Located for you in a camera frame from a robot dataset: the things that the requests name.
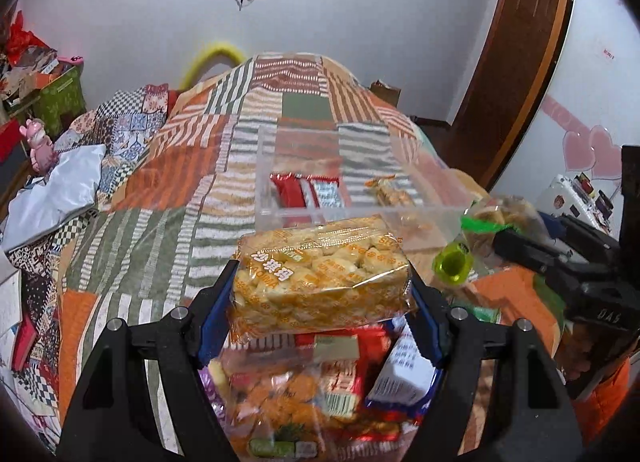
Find red box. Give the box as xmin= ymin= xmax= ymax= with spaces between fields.
xmin=0 ymin=119 xmax=24 ymax=163

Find checked patchwork quilt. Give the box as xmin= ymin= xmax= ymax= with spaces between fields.
xmin=0 ymin=83 xmax=171 ymax=443

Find clear orange cracker packet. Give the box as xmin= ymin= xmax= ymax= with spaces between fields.
xmin=220 ymin=367 xmax=331 ymax=460

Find cardboard box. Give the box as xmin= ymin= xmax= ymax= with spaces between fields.
xmin=369 ymin=80 xmax=402 ymax=108

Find white paper stack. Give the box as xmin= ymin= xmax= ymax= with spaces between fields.
xmin=0 ymin=252 xmax=24 ymax=368

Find pink toy figure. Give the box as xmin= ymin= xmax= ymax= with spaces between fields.
xmin=20 ymin=118 xmax=59 ymax=174

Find yellow foam tube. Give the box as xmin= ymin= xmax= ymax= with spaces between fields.
xmin=181 ymin=42 xmax=246 ymax=90

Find red plastic bag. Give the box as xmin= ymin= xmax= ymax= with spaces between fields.
xmin=5 ymin=9 xmax=40 ymax=63

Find white cloth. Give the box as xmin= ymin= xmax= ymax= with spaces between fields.
xmin=0 ymin=144 xmax=107 ymax=254

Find striped patchwork blanket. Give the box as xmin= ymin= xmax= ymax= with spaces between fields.
xmin=57 ymin=53 xmax=501 ymax=462

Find clear biscuit packet green label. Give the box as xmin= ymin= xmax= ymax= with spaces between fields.
xmin=434 ymin=194 xmax=546 ymax=289

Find large red snack packet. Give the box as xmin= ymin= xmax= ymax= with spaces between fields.
xmin=295 ymin=319 xmax=401 ymax=443

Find white sliding door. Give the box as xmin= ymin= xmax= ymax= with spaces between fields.
xmin=489 ymin=0 xmax=640 ymax=223

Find brown wooden wardrobe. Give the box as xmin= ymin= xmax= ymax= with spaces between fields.
xmin=442 ymin=0 xmax=578 ymax=193

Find clear plastic box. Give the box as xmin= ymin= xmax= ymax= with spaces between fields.
xmin=254 ymin=123 xmax=483 ymax=268

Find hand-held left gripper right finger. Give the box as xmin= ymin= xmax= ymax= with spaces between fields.
xmin=402 ymin=274 xmax=585 ymax=462

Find blue white snack packet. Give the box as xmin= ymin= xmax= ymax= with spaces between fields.
xmin=365 ymin=324 xmax=443 ymax=410

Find red white snack packet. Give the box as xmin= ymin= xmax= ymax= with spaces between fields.
xmin=299 ymin=177 xmax=346 ymax=210

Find white case with stickers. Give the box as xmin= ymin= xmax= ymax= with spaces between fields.
xmin=535 ymin=174 xmax=622 ymax=239

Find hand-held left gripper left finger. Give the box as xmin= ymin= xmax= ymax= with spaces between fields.
xmin=55 ymin=258 xmax=241 ymax=462

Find orange print pastry packet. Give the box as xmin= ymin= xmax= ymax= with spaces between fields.
xmin=227 ymin=214 xmax=418 ymax=343

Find red book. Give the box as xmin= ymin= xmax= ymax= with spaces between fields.
xmin=12 ymin=312 xmax=39 ymax=373

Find pink heart stickers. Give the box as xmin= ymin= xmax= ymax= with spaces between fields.
xmin=562 ymin=124 xmax=624 ymax=181

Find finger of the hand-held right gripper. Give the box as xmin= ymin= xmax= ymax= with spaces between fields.
xmin=542 ymin=214 xmax=618 ymax=253
xmin=492 ymin=229 xmax=571 ymax=275

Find green storage box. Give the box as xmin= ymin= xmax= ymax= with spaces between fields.
xmin=37 ymin=64 xmax=87 ymax=138

